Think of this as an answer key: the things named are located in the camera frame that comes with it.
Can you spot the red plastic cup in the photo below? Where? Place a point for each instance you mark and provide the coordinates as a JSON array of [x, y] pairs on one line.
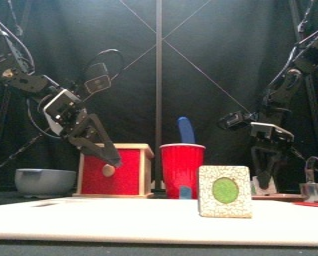
[[182, 170]]

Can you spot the red wooden box with knob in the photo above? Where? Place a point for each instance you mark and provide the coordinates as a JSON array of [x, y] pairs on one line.
[[122, 180]]

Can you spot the white sushi roll green centre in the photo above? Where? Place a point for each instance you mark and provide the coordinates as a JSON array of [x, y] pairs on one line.
[[225, 191]]

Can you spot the red toy knife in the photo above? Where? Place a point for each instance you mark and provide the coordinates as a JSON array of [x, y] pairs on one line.
[[313, 204]]

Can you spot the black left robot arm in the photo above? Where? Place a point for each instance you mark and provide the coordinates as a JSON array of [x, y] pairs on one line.
[[29, 81]]

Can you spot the grey bowl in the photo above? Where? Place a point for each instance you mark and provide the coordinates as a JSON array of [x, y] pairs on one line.
[[43, 181]]

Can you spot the grey vertical frame pole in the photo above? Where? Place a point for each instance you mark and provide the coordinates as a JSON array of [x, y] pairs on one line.
[[158, 83]]

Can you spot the clear glass container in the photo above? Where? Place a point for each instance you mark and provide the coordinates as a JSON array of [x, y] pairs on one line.
[[317, 190]]

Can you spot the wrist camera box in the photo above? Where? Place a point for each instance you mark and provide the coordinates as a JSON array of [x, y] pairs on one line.
[[236, 120], [97, 80]]

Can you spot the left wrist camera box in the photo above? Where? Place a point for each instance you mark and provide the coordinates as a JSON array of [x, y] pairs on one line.
[[97, 80]]

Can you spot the white cutting board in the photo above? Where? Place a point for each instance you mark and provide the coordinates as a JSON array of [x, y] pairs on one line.
[[122, 220]]

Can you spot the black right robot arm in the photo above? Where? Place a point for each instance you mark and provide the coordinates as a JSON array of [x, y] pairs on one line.
[[283, 88]]

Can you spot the pink rectangular plate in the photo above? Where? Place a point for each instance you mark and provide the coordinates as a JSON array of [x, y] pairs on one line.
[[277, 197]]

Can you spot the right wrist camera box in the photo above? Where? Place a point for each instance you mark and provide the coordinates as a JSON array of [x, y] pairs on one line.
[[236, 120]]

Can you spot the grey slanted frame strut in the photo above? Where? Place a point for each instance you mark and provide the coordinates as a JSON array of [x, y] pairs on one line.
[[19, 153]]

